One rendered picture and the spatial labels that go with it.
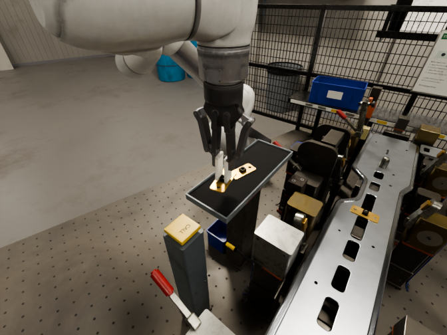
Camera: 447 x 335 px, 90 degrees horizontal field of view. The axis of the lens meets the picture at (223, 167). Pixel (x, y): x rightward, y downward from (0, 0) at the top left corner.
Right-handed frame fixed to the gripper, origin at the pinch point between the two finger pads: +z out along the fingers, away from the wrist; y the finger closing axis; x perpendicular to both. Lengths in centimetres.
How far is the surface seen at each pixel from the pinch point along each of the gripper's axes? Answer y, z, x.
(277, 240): 16.1, 14.4, -3.9
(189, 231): -2.2, 9.4, -13.5
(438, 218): 58, 21, 29
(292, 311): 23.3, 25.4, -12.8
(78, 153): -249, 125, 101
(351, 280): 35.7, 25.4, 0.6
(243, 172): 1.4, 8.9, 10.9
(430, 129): 69, 19, 95
